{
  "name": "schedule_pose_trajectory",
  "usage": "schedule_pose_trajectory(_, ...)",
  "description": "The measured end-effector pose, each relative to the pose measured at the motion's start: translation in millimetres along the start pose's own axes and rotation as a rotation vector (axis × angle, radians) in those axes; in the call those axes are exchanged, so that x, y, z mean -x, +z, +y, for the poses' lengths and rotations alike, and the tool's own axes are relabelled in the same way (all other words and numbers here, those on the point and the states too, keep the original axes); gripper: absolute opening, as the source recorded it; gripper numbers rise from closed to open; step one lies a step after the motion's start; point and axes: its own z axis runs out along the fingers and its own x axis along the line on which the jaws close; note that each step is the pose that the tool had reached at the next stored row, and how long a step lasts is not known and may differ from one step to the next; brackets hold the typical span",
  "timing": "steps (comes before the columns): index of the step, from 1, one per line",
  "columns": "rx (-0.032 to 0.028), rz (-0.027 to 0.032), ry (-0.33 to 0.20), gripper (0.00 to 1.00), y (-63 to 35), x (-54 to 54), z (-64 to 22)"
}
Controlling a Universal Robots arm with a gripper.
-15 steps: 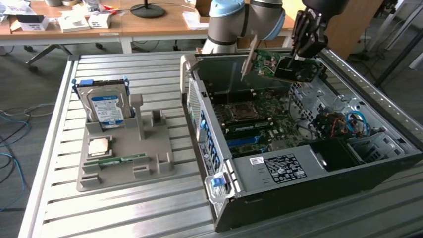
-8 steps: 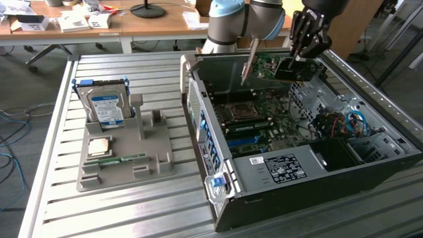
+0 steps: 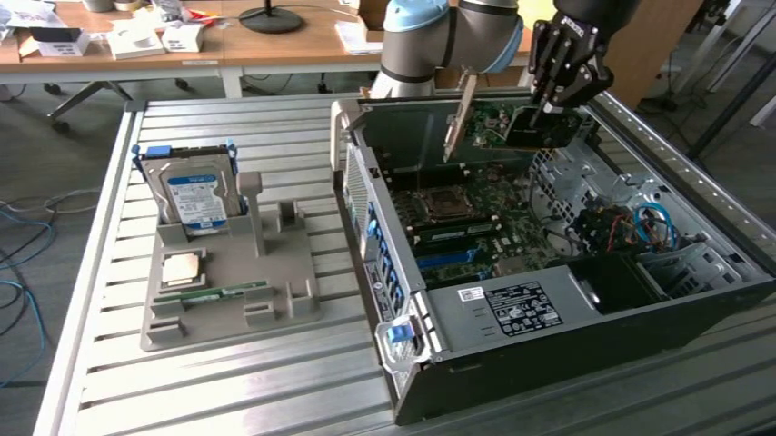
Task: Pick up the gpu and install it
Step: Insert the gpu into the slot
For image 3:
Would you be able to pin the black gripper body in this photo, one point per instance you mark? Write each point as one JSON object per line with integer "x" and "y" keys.
{"x": 597, "y": 13}

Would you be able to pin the green graphics card black fan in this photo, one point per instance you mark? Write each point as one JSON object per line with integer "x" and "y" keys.
{"x": 491, "y": 122}

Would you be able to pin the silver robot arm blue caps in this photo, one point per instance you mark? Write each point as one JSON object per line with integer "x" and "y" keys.
{"x": 418, "y": 41}

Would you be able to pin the wooden cabinet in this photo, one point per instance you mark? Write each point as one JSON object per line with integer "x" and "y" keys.
{"x": 655, "y": 54}

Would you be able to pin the brown cardboard box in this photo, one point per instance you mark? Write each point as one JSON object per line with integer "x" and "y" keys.
{"x": 372, "y": 13}

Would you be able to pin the white booklet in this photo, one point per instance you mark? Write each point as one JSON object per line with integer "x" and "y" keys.
{"x": 358, "y": 38}

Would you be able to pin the CPU socket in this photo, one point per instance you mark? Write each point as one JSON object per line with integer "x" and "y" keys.
{"x": 449, "y": 204}

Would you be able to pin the green motherboard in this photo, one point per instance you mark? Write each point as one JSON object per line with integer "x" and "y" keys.
{"x": 528, "y": 245}

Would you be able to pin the green RAM stick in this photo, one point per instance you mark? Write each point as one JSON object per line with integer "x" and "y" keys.
{"x": 454, "y": 233}
{"x": 206, "y": 295}

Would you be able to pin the black drive box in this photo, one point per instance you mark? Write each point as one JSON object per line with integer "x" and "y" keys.
{"x": 619, "y": 281}

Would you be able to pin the silver disk bay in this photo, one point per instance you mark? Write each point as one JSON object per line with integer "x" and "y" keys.
{"x": 698, "y": 268}

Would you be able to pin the wooden desk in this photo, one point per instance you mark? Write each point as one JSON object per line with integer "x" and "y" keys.
{"x": 273, "y": 45}

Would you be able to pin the blue expansion slot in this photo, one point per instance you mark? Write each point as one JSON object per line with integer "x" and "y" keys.
{"x": 445, "y": 260}

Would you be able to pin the black round stand base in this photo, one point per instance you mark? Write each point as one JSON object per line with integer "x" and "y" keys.
{"x": 270, "y": 20}

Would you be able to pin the grey power supply unit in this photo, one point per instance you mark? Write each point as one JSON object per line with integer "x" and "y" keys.
{"x": 454, "y": 318}

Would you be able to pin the small white box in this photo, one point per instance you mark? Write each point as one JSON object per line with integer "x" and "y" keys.
{"x": 182, "y": 38}

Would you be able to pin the black open PC case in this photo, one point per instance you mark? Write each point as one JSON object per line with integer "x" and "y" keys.
{"x": 545, "y": 363}

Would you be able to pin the blue case latch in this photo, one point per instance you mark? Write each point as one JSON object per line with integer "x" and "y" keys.
{"x": 400, "y": 331}

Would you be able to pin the hard disk in blue caddy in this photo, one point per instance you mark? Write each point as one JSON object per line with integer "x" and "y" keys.
{"x": 194, "y": 195}

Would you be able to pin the white box round insert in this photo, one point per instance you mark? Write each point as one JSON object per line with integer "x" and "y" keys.
{"x": 137, "y": 43}

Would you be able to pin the tape roll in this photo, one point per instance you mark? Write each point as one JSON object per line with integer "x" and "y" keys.
{"x": 127, "y": 4}

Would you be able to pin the grey parts rack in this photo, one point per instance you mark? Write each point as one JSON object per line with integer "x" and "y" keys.
{"x": 230, "y": 272}

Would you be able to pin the grey cup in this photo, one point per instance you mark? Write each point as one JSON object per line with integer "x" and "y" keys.
{"x": 97, "y": 4}

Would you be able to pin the CPU chip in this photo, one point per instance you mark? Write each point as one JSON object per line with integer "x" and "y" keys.
{"x": 181, "y": 269}

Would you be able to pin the white box black lid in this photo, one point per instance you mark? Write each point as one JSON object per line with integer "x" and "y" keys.
{"x": 60, "y": 43}

